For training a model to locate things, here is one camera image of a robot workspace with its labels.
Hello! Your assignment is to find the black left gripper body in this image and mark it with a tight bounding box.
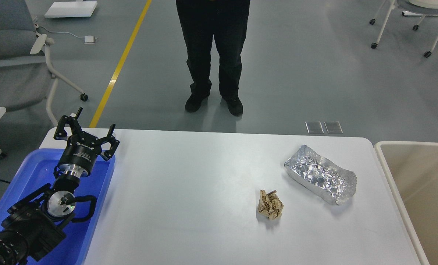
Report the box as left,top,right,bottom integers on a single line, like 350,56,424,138
58,134,102,177

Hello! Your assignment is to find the white adapter cable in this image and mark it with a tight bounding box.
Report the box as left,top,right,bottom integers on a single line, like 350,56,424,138
35,23,87,39

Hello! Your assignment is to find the blue plastic bin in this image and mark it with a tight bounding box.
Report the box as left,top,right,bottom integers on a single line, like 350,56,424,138
0,148,115,265

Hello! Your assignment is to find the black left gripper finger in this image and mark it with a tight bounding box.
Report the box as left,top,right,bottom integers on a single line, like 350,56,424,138
53,107,84,142
90,124,120,161

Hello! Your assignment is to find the crumpled brown paper ball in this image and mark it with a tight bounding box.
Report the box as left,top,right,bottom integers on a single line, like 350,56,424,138
257,190,284,220

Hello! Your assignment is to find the metal floor plate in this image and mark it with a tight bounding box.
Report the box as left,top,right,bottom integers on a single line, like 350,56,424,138
306,121,324,134
324,121,343,134

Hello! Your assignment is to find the right metal floor plate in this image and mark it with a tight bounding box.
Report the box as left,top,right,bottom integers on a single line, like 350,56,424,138
324,121,343,134

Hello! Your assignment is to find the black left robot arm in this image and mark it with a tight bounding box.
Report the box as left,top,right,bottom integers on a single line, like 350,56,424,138
0,107,120,265

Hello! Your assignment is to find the person in black clothes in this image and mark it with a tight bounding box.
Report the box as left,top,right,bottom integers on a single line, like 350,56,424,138
176,0,251,117

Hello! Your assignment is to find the grey office chair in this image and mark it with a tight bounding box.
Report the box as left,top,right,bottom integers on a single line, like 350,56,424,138
0,0,88,125

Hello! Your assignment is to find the white power adapter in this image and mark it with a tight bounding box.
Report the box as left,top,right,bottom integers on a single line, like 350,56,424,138
83,35,96,44

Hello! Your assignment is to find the beige plastic bin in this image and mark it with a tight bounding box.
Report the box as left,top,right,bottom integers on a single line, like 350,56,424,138
374,141,438,265

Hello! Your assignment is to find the white flat base plate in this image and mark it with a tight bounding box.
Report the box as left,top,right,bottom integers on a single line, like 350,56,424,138
44,0,98,18

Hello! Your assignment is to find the crumpled aluminium foil tray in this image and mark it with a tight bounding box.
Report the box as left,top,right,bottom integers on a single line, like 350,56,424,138
283,145,357,206

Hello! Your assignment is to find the left metal floor plate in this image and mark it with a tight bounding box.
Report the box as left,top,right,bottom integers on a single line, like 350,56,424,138
306,121,324,134

